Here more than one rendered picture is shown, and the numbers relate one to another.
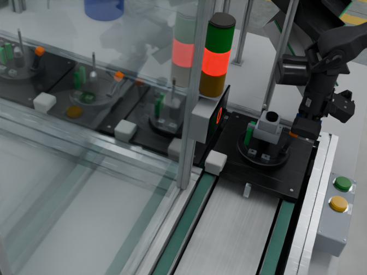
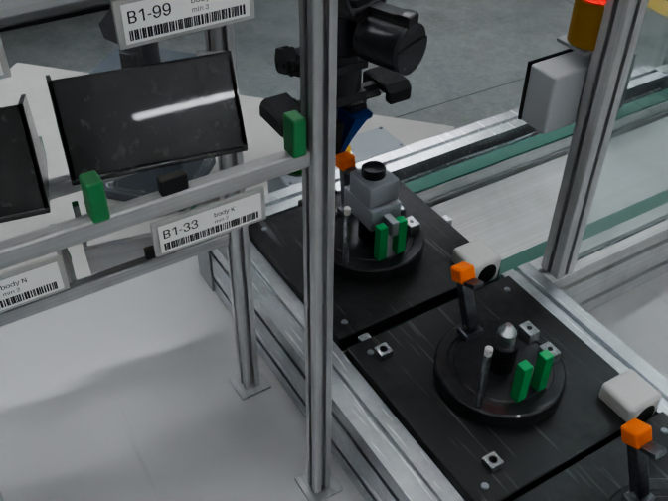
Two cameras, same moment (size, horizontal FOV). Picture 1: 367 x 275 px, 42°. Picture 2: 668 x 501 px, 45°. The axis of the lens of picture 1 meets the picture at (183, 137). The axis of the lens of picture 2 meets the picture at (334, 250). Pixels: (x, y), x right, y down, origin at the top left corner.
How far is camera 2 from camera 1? 156 cm
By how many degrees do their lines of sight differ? 88
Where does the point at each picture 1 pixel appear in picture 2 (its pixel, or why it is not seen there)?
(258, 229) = (463, 207)
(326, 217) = (373, 150)
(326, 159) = (269, 201)
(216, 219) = (515, 241)
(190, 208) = not seen: hidden behind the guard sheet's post
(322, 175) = not seen: hidden behind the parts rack
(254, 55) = not seen: outside the picture
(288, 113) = (133, 389)
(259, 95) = (130, 472)
